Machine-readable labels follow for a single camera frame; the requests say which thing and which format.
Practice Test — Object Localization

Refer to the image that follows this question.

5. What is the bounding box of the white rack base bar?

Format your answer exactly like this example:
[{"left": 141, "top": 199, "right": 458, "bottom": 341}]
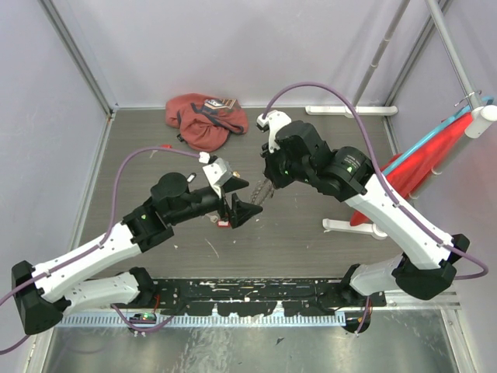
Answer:
[{"left": 305, "top": 106, "right": 398, "bottom": 118}]

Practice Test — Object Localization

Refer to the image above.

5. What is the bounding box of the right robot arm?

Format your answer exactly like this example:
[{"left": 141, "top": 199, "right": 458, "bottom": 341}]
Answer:
[{"left": 256, "top": 111, "right": 469, "bottom": 306}]

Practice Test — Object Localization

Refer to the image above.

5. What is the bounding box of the red crumpled shirt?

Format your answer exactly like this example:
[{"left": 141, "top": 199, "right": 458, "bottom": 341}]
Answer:
[{"left": 165, "top": 93, "right": 249, "bottom": 152}]

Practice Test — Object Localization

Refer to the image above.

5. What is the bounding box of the red cloth on hanger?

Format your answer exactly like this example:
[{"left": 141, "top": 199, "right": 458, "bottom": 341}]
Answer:
[{"left": 349, "top": 112, "right": 474, "bottom": 227}]

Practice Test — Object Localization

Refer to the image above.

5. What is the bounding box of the grey rack pole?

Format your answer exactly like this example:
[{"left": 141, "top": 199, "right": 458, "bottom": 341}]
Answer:
[{"left": 353, "top": 0, "right": 410, "bottom": 106}]

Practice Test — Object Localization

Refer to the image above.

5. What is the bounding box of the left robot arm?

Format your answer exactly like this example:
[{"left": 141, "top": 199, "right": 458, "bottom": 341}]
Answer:
[{"left": 12, "top": 173, "right": 262, "bottom": 335}]

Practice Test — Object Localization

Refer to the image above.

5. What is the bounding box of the key with black tag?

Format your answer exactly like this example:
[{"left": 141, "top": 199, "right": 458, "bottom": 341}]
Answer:
[{"left": 186, "top": 173, "right": 196, "bottom": 183}]

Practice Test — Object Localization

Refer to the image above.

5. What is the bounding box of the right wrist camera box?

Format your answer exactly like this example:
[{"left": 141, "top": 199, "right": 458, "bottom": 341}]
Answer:
[{"left": 256, "top": 110, "right": 291, "bottom": 153}]

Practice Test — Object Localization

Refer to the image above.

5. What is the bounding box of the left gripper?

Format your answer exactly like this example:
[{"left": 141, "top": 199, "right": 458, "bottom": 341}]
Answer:
[{"left": 170, "top": 176, "right": 264, "bottom": 228}]

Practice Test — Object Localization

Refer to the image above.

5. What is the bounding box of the key with red white tag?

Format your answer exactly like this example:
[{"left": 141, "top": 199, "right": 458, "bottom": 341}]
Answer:
[{"left": 210, "top": 216, "right": 231, "bottom": 228}]

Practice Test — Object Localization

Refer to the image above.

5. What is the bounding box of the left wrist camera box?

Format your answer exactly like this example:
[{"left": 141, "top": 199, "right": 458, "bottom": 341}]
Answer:
[{"left": 202, "top": 158, "right": 234, "bottom": 192}]

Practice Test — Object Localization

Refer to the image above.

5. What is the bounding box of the white slotted cable duct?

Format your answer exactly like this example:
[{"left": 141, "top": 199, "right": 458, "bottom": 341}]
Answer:
[{"left": 57, "top": 309, "right": 346, "bottom": 328}]

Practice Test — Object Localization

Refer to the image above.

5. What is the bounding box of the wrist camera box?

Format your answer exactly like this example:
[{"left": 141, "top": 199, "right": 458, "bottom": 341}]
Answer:
[
  {"left": 202, "top": 158, "right": 234, "bottom": 192},
  {"left": 256, "top": 110, "right": 291, "bottom": 153}
]

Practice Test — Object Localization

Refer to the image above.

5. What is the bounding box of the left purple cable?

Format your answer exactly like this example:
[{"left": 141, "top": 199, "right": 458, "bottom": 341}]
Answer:
[{"left": 0, "top": 145, "right": 210, "bottom": 350}]

